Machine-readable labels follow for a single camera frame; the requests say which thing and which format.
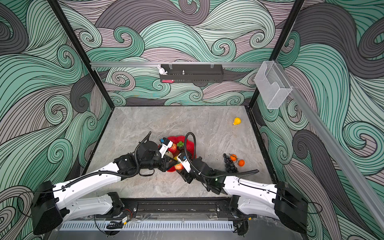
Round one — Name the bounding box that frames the dark fake grape bunch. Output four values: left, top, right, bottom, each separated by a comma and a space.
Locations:
223, 154, 238, 173

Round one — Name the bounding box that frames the red fake apple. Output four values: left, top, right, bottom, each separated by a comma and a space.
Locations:
169, 143, 178, 154

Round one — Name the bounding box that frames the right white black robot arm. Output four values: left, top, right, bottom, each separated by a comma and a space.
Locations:
175, 157, 309, 234

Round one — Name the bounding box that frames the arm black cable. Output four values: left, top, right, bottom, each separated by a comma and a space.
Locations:
59, 131, 157, 193
183, 131, 260, 179

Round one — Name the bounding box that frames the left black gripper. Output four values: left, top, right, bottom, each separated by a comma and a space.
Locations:
141, 153, 179, 173

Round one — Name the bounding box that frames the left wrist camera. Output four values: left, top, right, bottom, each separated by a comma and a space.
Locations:
159, 138, 173, 158

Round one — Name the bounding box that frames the white perforated cable duct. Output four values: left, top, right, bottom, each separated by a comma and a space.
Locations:
60, 220, 234, 232

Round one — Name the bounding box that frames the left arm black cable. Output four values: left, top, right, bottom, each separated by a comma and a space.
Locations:
59, 131, 157, 193

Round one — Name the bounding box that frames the orange fake tangerine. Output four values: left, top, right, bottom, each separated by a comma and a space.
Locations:
238, 160, 245, 167
230, 154, 238, 162

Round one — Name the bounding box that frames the black wall shelf tray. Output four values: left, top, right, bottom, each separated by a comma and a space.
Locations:
159, 64, 224, 84

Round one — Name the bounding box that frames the red flower-shaped fruit bowl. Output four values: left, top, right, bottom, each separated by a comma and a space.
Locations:
167, 136, 196, 173

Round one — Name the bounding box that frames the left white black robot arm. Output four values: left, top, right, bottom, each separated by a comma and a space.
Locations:
31, 138, 173, 235

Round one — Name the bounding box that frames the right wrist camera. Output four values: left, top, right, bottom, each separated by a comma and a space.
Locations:
174, 153, 191, 173

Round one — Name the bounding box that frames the beige fake pear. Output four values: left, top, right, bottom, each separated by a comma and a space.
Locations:
165, 151, 174, 159

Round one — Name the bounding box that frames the red fake strawberry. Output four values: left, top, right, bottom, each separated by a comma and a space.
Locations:
175, 163, 184, 170

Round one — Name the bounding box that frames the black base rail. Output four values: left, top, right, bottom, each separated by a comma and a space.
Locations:
121, 197, 234, 219

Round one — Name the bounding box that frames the small yellow fake pear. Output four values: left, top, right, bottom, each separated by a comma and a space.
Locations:
233, 118, 242, 126

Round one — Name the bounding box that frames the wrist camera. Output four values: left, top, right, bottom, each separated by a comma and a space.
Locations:
174, 153, 191, 173
159, 138, 173, 158

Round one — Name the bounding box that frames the clear acrylic wall holder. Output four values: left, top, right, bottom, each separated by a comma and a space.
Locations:
254, 61, 292, 110

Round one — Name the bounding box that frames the small white rabbit figurine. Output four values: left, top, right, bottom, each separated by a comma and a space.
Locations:
157, 65, 168, 75

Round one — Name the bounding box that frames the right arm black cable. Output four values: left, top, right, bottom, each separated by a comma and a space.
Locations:
183, 131, 260, 179

